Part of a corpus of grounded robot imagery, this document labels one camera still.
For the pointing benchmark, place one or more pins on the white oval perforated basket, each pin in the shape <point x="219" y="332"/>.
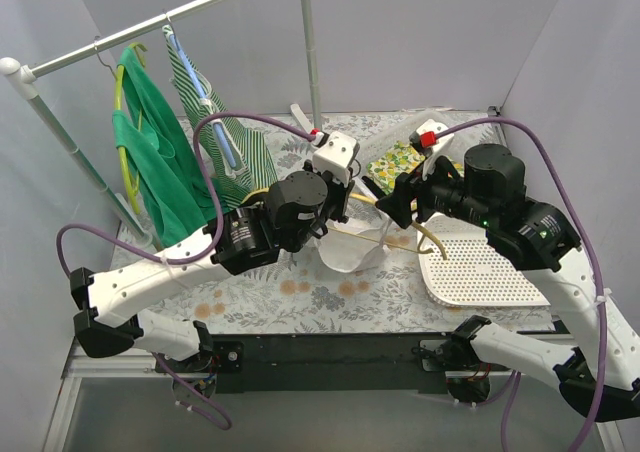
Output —
<point x="473" y="274"/>

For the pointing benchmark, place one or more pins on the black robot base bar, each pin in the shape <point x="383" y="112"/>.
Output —
<point x="327" y="362"/>

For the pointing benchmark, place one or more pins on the white rectangular plastic basket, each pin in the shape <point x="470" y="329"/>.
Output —
<point x="391" y="129"/>

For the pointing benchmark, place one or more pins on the white metal clothes rack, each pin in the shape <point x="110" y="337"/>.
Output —
<point x="22" y="79"/>

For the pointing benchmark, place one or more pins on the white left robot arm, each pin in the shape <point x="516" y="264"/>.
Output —
<point x="114" y="307"/>

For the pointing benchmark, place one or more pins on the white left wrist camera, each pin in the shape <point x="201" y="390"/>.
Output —
<point x="335" y="153"/>

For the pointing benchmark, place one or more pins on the light blue plastic hanger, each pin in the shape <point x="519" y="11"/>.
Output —
<point x="232" y="158"/>

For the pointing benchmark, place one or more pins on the lime green plastic hanger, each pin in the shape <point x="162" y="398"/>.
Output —
<point x="122" y="128"/>

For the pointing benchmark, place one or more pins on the floral fern patterned tablecloth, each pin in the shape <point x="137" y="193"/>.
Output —
<point x="300" y="294"/>

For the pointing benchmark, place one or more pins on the green white striped tank top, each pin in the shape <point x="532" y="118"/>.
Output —
<point x="259" y="171"/>

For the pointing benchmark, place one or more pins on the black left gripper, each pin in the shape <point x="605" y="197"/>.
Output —
<point x="338" y="198"/>

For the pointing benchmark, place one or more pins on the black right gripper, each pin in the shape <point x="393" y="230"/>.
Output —
<point x="415" y="198"/>

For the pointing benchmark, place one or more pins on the lemon print folded cloth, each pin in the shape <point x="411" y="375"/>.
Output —
<point x="402" y="157"/>

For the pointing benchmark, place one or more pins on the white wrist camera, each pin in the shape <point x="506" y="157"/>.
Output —
<point x="426" y="141"/>
<point x="335" y="153"/>

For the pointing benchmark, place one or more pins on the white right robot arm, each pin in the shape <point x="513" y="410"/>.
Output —
<point x="541" y="243"/>

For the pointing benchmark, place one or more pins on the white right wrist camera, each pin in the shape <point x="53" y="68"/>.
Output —
<point x="426" y="141"/>

